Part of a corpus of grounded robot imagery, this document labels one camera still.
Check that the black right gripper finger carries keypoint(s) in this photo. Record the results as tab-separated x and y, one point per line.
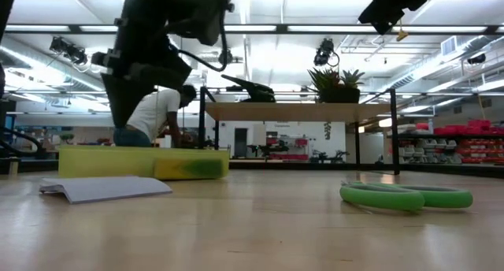
384	11

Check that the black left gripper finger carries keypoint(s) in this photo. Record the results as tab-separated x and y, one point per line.
126	97

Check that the yellow-green plastic container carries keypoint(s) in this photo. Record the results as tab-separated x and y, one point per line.
102	160

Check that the white paper notepad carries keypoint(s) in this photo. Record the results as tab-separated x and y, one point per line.
102	188

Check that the yellow and green crayon box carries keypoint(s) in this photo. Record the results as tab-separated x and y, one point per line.
189	169

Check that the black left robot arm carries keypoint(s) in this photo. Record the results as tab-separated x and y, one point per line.
6	7

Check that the person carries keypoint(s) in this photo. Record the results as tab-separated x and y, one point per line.
153	111

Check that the white ceiling air vent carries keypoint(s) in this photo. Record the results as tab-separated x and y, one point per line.
449	45

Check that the small distant green plant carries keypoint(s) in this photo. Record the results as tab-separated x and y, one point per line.
67	137

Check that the potted succulent in black pot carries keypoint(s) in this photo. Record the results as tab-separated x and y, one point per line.
338	94

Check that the dark distant door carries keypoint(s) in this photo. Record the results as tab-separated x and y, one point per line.
241	142

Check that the black hole punch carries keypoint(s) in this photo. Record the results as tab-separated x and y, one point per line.
258	93

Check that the small hanging green plant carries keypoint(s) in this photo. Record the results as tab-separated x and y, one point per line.
327	130

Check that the storage rack with red bins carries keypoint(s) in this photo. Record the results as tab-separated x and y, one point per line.
472	145

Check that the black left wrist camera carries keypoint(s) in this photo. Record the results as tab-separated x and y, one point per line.
201	15

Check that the black ceiling-hung camera rig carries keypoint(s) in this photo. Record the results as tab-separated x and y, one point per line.
325	52
69	50

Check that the black overhead frame bar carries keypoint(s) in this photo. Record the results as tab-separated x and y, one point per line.
281	28

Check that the wooden shelf with black frame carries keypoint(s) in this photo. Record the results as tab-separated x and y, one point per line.
299	111

